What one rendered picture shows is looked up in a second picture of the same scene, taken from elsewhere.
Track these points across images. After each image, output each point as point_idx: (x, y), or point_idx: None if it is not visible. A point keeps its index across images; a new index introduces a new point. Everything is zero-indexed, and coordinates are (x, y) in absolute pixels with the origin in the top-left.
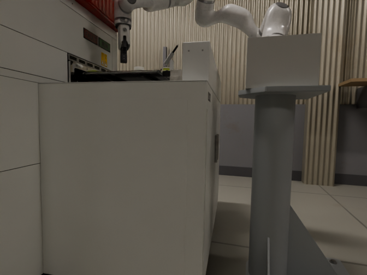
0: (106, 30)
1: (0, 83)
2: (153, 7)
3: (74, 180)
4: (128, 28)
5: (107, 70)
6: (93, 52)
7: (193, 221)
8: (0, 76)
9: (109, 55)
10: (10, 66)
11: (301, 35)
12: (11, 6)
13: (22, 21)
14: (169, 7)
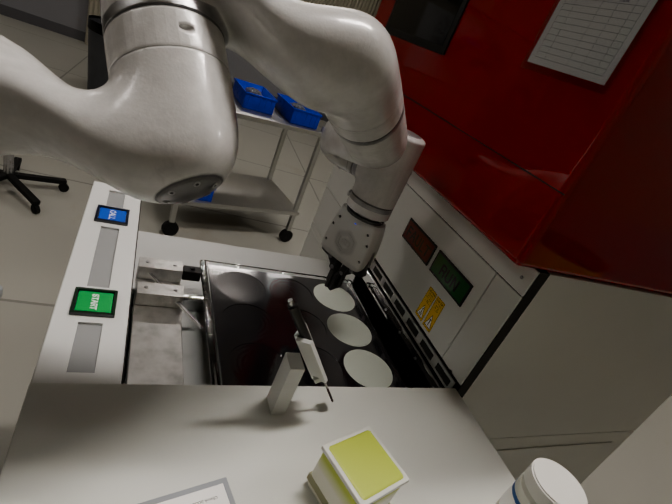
0: (478, 245)
1: (312, 241)
2: (345, 151)
3: None
4: (339, 209)
5: (423, 337)
6: (408, 273)
7: None
8: (314, 236)
9: (454, 312)
10: (321, 232)
11: None
12: (344, 179)
13: (345, 194)
14: (340, 135)
